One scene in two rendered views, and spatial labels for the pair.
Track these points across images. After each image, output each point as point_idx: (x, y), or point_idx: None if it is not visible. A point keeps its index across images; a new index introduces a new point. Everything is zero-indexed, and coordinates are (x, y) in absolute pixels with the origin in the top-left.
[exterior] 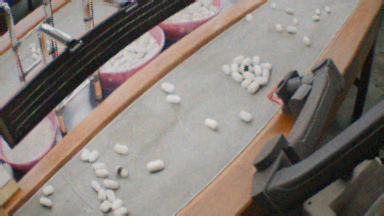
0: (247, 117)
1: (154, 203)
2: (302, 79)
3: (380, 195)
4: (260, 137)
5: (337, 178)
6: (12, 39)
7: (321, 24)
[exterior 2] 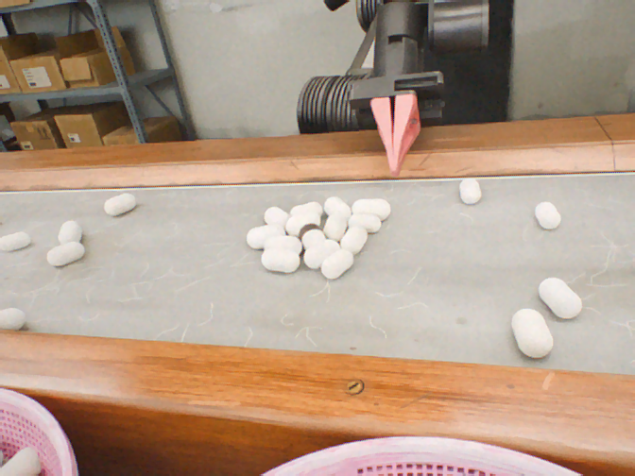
0: (475, 180)
1: None
2: (405, 32)
3: None
4: (509, 150)
5: None
6: None
7: (13, 215)
